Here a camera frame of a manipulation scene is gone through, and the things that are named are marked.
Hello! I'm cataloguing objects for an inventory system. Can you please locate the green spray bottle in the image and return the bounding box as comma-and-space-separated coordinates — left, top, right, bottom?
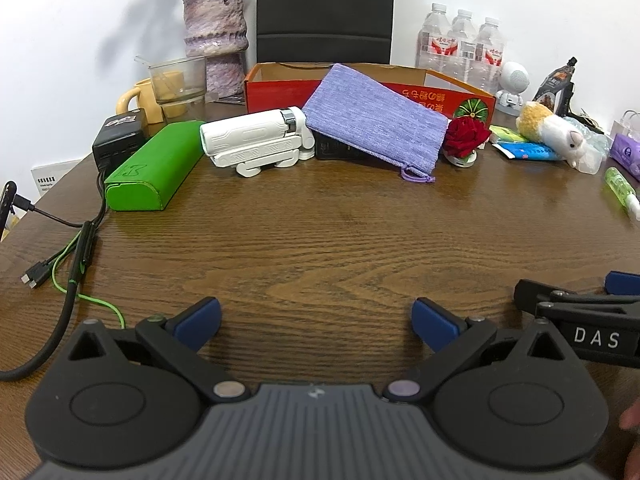
604, 167, 640, 221

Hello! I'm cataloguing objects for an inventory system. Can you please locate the blue wipes packet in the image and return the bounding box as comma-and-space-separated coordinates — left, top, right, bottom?
492, 142, 562, 162

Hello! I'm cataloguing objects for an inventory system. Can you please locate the green tissue packet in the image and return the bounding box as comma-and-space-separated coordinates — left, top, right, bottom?
489, 125, 527, 144

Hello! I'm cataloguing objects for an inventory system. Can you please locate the yellow white plush toy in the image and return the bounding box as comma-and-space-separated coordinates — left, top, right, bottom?
516, 102, 603, 174

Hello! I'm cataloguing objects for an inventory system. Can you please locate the red artificial rose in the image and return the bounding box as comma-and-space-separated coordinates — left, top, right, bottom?
442, 116, 490, 168

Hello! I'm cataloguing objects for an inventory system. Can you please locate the white handheld device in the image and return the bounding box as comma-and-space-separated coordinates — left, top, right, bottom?
200, 106, 314, 178

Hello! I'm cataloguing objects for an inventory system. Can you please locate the purple knit pouch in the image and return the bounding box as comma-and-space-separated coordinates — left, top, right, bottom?
303, 64, 449, 183

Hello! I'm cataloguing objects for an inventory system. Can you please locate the black PISEN charger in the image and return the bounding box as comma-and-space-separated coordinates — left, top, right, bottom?
312, 130, 378, 162

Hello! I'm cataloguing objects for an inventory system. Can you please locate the person's hand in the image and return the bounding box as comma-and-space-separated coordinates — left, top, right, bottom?
618, 399, 640, 480

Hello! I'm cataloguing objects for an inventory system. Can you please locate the purple tissue pack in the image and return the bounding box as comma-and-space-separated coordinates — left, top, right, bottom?
608, 133, 640, 181

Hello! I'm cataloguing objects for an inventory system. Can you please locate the clear bubble plastic bag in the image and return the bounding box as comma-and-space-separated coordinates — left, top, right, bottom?
566, 117, 613, 158

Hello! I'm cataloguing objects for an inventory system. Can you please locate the green hard case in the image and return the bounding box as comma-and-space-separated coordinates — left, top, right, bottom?
105, 120, 203, 211

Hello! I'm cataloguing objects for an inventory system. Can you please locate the black food pouch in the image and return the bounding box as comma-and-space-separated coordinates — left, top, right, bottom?
534, 56, 577, 117

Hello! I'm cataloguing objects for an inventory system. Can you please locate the white robot figurine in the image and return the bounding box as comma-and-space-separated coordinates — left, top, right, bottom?
496, 61, 529, 117

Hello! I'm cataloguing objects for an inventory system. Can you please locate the water bottle right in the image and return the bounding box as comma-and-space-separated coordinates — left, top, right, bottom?
468, 18, 506, 94

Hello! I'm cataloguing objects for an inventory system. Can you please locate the water bottle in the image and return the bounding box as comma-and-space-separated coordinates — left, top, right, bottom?
468, 18, 506, 94
416, 3, 450, 72
445, 10, 477, 81

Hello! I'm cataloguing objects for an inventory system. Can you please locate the yellow mug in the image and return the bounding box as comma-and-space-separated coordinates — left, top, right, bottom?
115, 70, 188, 125

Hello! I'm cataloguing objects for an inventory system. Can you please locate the glass cup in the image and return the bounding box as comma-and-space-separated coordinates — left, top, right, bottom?
149, 56, 207, 122

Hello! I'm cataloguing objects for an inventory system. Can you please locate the water bottle left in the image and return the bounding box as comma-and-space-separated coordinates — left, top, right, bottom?
416, 3, 450, 72

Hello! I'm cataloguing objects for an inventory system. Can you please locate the red cardboard tray box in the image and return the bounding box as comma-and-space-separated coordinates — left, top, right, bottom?
244, 62, 496, 125

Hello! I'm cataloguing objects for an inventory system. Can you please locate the water bottle middle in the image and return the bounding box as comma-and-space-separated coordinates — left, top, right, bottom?
445, 10, 477, 81

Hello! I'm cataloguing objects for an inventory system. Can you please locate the purple textured vase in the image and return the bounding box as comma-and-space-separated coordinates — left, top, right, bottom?
182, 0, 248, 99

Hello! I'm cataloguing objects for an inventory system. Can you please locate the black paper bag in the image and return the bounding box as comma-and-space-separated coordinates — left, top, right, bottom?
256, 0, 394, 64

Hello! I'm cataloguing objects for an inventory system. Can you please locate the black cable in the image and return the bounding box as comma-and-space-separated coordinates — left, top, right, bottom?
0, 169, 109, 383

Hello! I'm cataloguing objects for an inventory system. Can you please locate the green thin cable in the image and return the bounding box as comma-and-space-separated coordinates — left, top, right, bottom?
51, 228, 127, 330

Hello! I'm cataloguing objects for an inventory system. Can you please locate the black stand with cable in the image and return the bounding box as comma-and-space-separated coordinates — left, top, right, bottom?
0, 181, 34, 233

